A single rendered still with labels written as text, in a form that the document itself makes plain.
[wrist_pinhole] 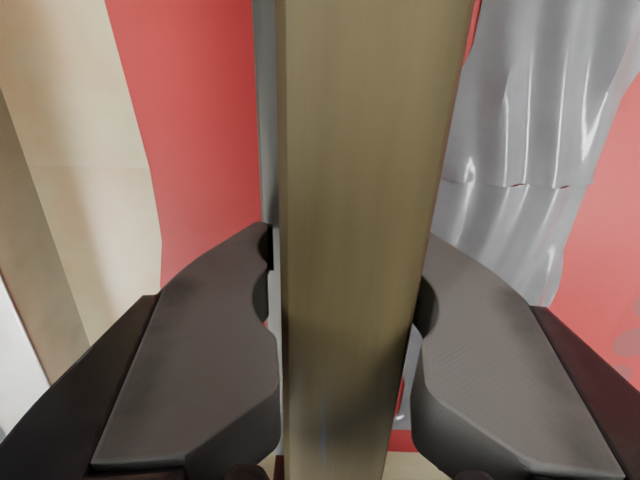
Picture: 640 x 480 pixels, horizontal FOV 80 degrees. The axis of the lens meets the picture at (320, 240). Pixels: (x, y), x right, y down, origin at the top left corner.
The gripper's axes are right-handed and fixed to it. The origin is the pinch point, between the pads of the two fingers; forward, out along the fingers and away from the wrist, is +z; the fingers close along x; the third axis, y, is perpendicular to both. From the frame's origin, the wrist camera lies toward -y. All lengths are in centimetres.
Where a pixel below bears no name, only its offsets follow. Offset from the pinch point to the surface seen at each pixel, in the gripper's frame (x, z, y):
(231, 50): -4.2, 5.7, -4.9
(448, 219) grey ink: 5.5, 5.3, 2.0
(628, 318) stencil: 16.8, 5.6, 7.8
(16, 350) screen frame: -14.6, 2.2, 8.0
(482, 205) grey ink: 6.9, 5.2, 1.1
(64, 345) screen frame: -13.7, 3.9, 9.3
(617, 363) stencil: 17.6, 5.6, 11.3
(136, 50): -7.9, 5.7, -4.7
